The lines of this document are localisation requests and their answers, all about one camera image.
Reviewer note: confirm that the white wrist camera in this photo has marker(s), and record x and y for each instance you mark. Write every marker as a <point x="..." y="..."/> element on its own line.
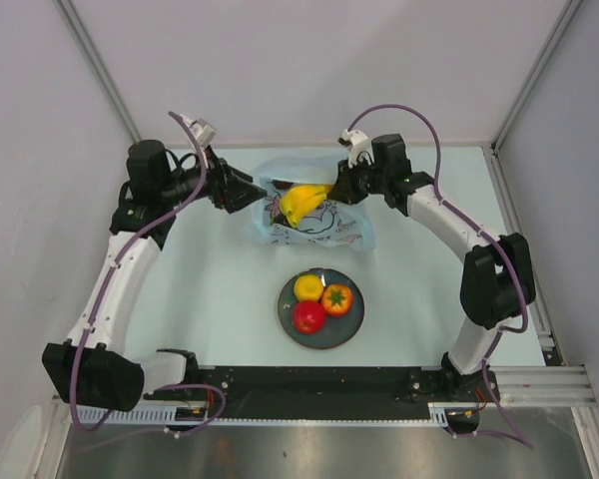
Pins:
<point x="202" y="130"/>
<point x="358" y="145"/>

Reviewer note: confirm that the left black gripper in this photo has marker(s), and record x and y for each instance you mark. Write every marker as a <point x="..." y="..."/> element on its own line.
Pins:
<point x="228" y="187"/>

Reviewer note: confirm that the orange fake persimmon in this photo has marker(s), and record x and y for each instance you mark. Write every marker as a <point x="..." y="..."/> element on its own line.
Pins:
<point x="337" y="300"/>

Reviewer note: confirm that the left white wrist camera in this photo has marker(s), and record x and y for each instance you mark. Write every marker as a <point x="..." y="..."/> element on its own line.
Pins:
<point x="202" y="130"/>

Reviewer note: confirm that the white slotted cable duct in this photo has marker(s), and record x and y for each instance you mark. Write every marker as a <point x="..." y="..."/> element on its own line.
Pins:
<point x="158" y="413"/>

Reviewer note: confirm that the aluminium frame rail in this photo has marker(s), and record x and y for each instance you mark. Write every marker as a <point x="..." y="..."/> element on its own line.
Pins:
<point x="547" y="386"/>

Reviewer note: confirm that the light blue plastic bag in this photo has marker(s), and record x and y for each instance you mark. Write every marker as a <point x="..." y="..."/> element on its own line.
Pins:
<point x="330" y="224"/>

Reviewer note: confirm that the dark blue ceramic plate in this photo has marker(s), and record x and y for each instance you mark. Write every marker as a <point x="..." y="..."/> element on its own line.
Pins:
<point x="337" y="330"/>

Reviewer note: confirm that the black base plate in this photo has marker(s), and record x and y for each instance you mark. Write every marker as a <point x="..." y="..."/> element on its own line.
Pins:
<point x="341" y="393"/>

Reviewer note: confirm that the yellow fake lemon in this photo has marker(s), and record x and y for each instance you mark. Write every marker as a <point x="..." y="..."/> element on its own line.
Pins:
<point x="308" y="287"/>

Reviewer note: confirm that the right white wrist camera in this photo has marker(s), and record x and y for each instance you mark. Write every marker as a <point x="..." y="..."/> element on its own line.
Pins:
<point x="358" y="145"/>

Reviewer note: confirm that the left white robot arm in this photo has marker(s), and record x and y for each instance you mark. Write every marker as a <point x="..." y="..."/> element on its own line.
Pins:
<point x="89" y="367"/>

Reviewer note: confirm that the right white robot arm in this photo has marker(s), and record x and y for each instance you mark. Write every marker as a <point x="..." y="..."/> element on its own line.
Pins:
<point x="497" y="283"/>

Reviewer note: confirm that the red fake apple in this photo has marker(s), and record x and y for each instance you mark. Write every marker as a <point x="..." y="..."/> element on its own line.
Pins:
<point x="309" y="317"/>

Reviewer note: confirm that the dark fake fruit green top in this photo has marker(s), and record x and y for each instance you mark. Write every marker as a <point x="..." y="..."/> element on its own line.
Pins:
<point x="282" y="185"/>

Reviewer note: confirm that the yellow fake banana bunch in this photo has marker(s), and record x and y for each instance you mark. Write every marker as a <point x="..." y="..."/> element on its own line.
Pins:
<point x="300" y="200"/>

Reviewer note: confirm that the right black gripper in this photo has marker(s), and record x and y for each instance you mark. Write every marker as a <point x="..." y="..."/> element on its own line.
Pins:
<point x="343" y="189"/>

